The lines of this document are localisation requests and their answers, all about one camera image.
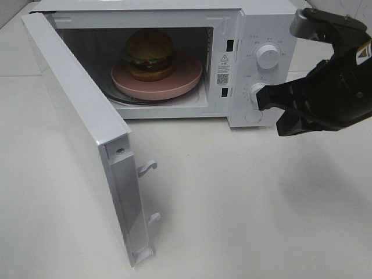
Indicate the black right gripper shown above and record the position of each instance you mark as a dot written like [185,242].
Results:
[335,94]

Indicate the round door release button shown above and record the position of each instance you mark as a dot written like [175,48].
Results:
[253,116]

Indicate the white microwave knob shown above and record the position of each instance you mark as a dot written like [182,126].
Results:
[254,89]
[267,56]

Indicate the pink plate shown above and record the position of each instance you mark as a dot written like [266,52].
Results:
[176,80]

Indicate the burger with lettuce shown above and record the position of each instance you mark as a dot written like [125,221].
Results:
[148,55]

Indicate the white microwave door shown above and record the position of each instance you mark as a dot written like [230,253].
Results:
[98,137]

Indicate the white microwave oven body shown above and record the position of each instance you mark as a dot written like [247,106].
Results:
[96,32]

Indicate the white warning label sticker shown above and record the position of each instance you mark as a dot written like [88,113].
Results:
[223,68]

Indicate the glass microwave turntable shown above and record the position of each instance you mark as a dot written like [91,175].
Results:
[189,98]

